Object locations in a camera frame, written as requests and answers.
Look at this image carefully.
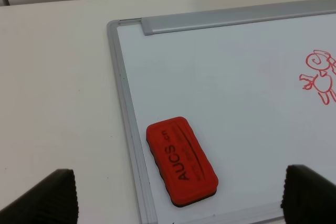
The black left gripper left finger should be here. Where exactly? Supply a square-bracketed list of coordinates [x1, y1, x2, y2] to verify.
[1, 169, 79, 223]

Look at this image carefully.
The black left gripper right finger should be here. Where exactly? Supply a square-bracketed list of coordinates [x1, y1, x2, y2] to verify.
[280, 165, 335, 223]

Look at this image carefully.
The red whiteboard eraser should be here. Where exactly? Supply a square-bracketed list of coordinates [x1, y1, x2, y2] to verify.
[146, 116, 218, 207]

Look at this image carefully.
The grey marker tray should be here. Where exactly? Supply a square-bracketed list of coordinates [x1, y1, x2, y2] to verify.
[141, 0, 335, 36]

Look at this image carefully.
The white whiteboard with grey frame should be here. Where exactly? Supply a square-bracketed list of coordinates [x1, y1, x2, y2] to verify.
[107, 13, 335, 223]

